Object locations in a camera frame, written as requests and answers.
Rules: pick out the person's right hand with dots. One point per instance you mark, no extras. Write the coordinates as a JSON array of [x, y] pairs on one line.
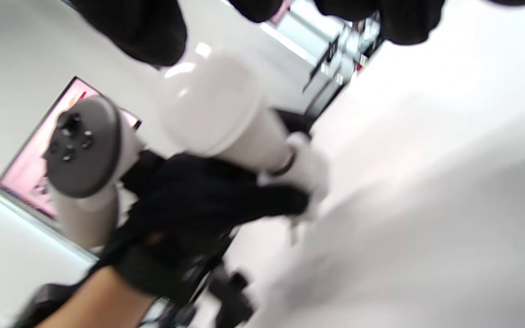
[[139, 27]]

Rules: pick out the person's left hand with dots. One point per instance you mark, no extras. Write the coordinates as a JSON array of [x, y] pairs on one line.
[[198, 196]]

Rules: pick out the white light bulb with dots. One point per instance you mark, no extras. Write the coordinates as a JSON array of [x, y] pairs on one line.
[[212, 105]]

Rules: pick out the white light bulb socket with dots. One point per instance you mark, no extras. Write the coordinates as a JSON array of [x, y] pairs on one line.
[[310, 168]]

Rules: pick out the person's left forearm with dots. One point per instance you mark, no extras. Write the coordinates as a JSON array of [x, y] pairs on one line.
[[103, 300]]

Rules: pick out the left grey and white controller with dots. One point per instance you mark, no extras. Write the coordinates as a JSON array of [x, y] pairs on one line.
[[84, 150]]

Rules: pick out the monitor with pink screen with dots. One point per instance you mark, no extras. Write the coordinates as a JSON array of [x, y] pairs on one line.
[[25, 177]]

